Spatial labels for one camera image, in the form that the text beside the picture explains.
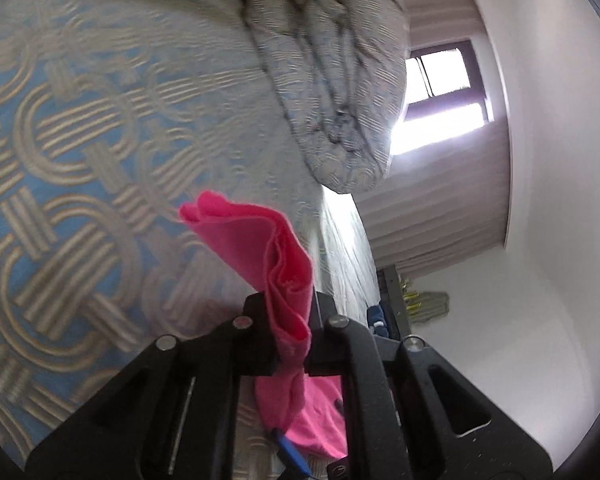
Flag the rumpled grey patterned quilt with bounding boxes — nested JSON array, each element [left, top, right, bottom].
[[207, 0, 411, 195]]

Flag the blue item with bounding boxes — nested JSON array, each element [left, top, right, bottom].
[[366, 304, 388, 336]]

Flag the beige curtain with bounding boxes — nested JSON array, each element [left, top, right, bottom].
[[352, 0, 511, 271]]

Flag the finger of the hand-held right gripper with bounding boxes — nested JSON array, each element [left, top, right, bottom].
[[271, 426, 352, 480]]

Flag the dark shelf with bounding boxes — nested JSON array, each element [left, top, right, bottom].
[[375, 265, 416, 341]]

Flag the yellow-green item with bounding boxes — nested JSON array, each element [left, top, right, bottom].
[[402, 285, 451, 328]]

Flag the pink pants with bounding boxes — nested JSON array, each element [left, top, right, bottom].
[[179, 190, 350, 461]]

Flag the window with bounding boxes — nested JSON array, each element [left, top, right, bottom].
[[390, 39, 496, 158]]

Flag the blue patterned bedspread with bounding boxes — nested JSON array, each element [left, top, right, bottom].
[[0, 0, 381, 480]]

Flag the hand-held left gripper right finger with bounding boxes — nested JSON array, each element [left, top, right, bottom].
[[304, 291, 553, 480]]

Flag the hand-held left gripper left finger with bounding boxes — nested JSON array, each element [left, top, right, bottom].
[[24, 291, 282, 480]]

